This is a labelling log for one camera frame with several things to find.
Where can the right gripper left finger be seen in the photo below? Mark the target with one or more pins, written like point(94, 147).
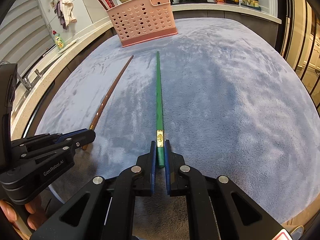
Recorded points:
point(117, 198)

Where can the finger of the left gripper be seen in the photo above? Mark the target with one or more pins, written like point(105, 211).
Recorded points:
point(81, 137)

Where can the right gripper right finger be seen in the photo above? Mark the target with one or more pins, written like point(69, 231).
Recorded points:
point(202, 195)

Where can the brown chopstick gold band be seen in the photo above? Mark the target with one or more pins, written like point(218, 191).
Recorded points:
point(108, 95)

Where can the left hand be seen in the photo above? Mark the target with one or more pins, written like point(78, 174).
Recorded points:
point(25, 218)

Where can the chrome faucet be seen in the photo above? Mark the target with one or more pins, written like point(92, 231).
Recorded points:
point(25, 79)

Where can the patterned plate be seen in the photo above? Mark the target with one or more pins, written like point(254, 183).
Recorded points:
point(68, 46)

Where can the green dish soap bottle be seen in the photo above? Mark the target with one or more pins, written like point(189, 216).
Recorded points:
point(58, 40)

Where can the grey-blue plush table mat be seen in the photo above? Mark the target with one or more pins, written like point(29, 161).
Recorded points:
point(231, 106)

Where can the hanging purple cloth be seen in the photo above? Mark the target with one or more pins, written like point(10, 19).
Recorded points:
point(60, 15)

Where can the hanging pink cloth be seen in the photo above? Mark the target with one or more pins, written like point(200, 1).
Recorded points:
point(66, 8)

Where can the pink perforated utensil holder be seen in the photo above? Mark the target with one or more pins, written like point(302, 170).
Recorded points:
point(138, 21)

